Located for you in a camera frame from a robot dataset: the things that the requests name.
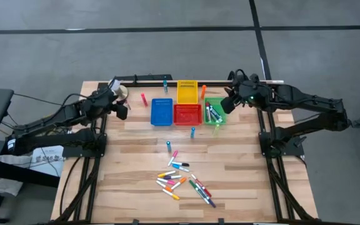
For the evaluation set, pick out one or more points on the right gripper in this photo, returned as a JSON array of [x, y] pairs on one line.
[[252, 90]]

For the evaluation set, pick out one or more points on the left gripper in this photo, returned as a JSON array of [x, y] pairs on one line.
[[100, 104]]

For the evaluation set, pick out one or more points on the pink Expo whiteboard marker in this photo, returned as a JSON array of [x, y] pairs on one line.
[[127, 104]]

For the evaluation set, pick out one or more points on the pink highlighter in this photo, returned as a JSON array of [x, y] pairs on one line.
[[144, 99]]

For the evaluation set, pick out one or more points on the red Expo whiteboard marker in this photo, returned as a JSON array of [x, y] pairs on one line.
[[208, 111]]

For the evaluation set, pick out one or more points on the orange highlighter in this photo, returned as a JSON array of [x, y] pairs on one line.
[[203, 91]]

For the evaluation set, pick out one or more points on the light green highlighter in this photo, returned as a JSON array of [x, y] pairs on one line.
[[216, 130]]

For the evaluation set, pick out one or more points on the teal Expo whiteboard marker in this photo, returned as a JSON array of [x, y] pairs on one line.
[[165, 86]]

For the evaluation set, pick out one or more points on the blue highlighter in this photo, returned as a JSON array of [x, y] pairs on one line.
[[168, 146], [192, 132]]

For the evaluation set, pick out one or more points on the thin red Expo marker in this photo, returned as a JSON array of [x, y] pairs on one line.
[[203, 187]]

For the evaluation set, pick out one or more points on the thin blue Expo marker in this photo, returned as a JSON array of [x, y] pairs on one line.
[[212, 203]]

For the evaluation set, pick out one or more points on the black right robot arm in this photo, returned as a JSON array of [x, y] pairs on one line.
[[308, 104]]

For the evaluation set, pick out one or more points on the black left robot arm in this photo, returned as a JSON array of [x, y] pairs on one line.
[[58, 115]]

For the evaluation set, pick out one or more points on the white bulb brass base lamp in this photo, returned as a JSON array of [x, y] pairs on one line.
[[123, 91]]

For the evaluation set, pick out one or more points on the green plastic basket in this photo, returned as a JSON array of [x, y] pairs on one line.
[[222, 103]]

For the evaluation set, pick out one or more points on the black bar device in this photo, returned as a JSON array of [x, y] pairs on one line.
[[155, 77]]

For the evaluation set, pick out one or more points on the blue plastic basket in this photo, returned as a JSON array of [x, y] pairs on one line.
[[162, 112]]

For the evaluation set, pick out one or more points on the yellow plastic basket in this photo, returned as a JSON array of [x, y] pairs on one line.
[[187, 93]]

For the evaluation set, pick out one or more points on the red plastic basket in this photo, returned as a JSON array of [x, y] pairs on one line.
[[187, 115]]

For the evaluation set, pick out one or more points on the white printed paper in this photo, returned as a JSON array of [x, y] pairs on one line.
[[47, 162]]

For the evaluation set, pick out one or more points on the pink cap white marker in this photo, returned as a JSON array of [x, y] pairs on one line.
[[172, 158], [167, 182]]

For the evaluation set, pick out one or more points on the yellow cap white marker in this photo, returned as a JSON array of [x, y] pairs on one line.
[[174, 197], [164, 174]]

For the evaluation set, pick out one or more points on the purple cap white marker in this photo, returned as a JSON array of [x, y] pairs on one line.
[[169, 177]]

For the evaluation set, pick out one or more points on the black cap white marker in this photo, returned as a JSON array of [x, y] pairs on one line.
[[183, 164]]

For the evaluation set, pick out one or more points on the blue cap white marker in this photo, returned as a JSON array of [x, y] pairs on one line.
[[180, 168]]

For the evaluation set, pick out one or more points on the orange cap white marker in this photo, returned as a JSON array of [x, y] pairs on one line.
[[181, 181], [167, 188]]

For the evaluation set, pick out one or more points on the black crossbar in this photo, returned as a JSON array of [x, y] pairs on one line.
[[17, 175]]

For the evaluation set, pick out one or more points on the thin green Expo marker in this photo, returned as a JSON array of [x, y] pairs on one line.
[[195, 187]]

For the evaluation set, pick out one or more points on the white crumpled cloth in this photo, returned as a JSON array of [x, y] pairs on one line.
[[5, 186]]

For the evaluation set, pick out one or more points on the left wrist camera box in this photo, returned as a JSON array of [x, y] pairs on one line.
[[121, 112]]

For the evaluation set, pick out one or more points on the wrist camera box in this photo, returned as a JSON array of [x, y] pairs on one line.
[[121, 112], [227, 105]]

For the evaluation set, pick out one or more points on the black frame clamp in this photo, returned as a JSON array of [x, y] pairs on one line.
[[230, 79], [135, 82]]

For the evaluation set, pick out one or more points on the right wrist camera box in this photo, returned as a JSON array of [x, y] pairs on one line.
[[227, 105]]

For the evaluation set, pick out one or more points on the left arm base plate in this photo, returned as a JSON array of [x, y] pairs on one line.
[[100, 153]]

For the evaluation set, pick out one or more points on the black aluminium table frame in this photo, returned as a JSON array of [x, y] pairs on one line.
[[148, 84]]

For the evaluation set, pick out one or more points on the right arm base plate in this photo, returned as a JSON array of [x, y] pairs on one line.
[[297, 151]]

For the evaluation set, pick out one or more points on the black frame bracket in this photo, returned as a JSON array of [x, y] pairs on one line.
[[221, 222], [135, 222]]

